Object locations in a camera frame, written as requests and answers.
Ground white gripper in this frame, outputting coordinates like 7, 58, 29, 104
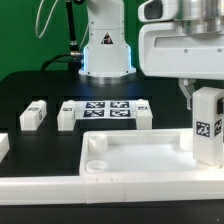
138, 22, 224, 80

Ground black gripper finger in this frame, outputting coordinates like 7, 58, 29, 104
217, 97, 224, 114

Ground white desk tabletop tray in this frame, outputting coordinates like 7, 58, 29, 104
79, 128, 224, 179

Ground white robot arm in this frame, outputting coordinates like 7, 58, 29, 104
80, 0, 224, 98

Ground fiducial marker sheet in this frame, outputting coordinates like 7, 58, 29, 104
75, 100, 136, 120

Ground white left fence piece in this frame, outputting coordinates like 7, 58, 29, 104
0, 133, 10, 163

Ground black cable post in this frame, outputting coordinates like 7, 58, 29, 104
66, 0, 84, 73

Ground black cable at base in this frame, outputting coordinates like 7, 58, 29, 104
40, 54, 83, 72

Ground white cable loop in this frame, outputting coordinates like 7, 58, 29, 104
35, 0, 61, 39

